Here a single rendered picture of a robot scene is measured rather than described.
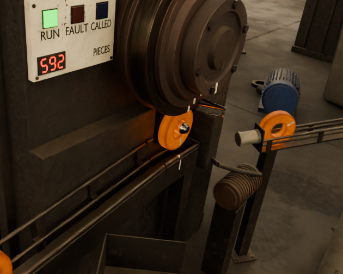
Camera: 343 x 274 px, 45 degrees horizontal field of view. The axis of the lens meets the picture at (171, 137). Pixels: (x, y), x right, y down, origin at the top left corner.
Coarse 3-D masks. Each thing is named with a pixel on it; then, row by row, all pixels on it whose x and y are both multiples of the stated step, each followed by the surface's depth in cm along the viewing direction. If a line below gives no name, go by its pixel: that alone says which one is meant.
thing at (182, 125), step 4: (156, 112) 137; (156, 116) 136; (160, 116) 136; (156, 120) 137; (160, 120) 136; (176, 124) 133; (180, 124) 132; (184, 124) 132; (176, 128) 133; (180, 128) 132; (184, 128) 132; (188, 128) 133; (176, 132) 134; (180, 132) 133; (184, 132) 132
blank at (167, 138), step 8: (168, 120) 129; (176, 120) 131; (184, 120) 135; (192, 120) 140; (160, 128) 130; (168, 128) 129; (160, 136) 131; (168, 136) 131; (176, 136) 137; (184, 136) 140; (160, 144) 134; (168, 144) 133; (176, 144) 137
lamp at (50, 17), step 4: (44, 12) 88; (48, 12) 89; (52, 12) 90; (56, 12) 91; (44, 16) 89; (48, 16) 89; (52, 16) 90; (56, 16) 91; (44, 20) 89; (48, 20) 90; (52, 20) 91; (56, 20) 92; (44, 24) 89; (48, 24) 90; (52, 24) 91; (56, 24) 92
